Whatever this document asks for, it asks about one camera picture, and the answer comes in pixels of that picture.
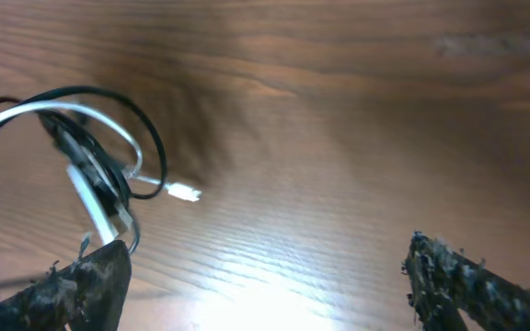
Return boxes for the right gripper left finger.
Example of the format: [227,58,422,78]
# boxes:
[0,240,132,331]

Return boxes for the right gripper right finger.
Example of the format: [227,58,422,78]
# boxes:
[401,232,530,330]

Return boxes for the white usb cable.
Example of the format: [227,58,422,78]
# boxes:
[0,100,202,246]

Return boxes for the black usb cable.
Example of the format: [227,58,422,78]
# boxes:
[0,86,168,257]

